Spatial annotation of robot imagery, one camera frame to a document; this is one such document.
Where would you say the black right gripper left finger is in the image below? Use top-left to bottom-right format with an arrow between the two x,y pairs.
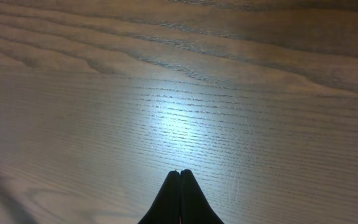
139,170 -> 180,224

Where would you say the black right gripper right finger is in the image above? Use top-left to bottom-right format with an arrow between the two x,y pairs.
180,169 -> 223,224

